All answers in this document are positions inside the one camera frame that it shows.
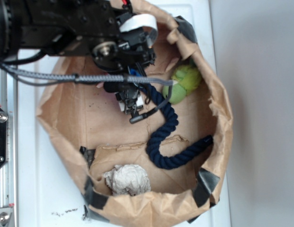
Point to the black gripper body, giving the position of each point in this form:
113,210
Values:
123,40

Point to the brown paper bag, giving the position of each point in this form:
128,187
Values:
91,135

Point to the aluminium frame rail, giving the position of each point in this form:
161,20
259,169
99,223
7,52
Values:
8,147

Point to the green plush toy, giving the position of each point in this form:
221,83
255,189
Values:
188,79

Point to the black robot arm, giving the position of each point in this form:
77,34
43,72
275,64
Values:
32,29

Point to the crumpled white paper ball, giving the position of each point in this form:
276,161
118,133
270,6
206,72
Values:
130,179

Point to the white plastic tray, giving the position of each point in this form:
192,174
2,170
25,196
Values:
47,196

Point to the black metal bracket plate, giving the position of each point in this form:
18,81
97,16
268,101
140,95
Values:
3,137

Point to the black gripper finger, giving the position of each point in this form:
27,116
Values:
130,102

